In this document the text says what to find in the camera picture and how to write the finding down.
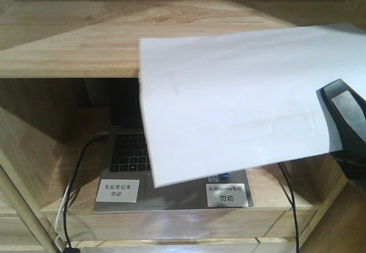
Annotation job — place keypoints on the silver laptop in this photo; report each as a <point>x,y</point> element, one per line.
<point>128,158</point>

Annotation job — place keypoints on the wooden shelf unit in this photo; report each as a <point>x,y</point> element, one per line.
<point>46,46</point>

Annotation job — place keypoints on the white label right palmrest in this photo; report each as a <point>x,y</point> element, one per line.
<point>226,195</point>

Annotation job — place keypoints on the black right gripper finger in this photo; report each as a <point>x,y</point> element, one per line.
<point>344,111</point>

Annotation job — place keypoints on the white label left palmrest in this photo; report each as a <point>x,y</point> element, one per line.
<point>118,191</point>

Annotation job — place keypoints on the white label palmrest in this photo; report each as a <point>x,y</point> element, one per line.
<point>226,195</point>
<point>118,191</point>

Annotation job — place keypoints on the white paper sheet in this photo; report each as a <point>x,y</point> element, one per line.
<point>223,103</point>

